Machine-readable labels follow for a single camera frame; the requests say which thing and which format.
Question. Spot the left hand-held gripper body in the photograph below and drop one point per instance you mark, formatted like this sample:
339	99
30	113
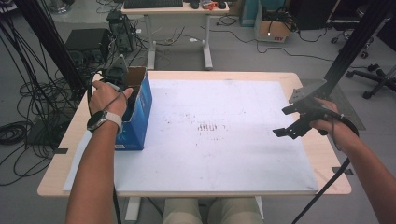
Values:
116	73

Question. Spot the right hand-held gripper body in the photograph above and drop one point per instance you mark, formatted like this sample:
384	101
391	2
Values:
309	109

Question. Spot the blue cardboard box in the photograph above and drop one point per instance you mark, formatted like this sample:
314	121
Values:
140	118

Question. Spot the person's left hand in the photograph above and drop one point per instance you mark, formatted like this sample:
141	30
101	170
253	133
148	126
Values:
107	98

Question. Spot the person's right hand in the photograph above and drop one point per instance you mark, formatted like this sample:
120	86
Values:
342	133

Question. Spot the black computer tower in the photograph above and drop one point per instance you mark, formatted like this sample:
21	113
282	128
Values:
121	31

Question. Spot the black equipment case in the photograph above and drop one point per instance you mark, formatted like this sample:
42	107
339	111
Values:
87	40

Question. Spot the grey tape strip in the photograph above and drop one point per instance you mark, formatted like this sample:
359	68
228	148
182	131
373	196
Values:
342	170

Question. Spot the black office chair base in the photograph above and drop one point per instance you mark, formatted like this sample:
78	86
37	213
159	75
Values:
376	79

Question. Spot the black keyboard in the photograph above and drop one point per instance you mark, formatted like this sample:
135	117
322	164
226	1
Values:
152	3

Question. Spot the black metal stand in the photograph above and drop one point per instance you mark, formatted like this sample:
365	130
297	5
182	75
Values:
46	37
361	34

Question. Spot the brown cardboard box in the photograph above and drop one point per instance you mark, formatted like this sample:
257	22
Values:
275	29

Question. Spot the white table leg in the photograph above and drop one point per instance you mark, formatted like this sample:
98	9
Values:
133	210
258	207

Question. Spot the light wooden desk white legs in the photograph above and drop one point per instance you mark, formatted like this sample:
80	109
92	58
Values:
174	10

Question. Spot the white sheet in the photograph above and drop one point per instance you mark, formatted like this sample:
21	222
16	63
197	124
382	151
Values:
202	155

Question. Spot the black tape strip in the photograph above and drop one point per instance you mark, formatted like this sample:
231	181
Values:
60	151

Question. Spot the white cloth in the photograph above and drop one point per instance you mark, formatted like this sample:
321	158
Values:
236	213

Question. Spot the black computer mouse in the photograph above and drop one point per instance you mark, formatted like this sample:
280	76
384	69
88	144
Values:
194	3

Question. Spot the teal bin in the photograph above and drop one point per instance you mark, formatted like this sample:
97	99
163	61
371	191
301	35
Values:
249	12

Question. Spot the orange small item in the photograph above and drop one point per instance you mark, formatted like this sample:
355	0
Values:
210	5

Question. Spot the person's left leg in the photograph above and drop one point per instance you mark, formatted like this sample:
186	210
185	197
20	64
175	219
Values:
182	213

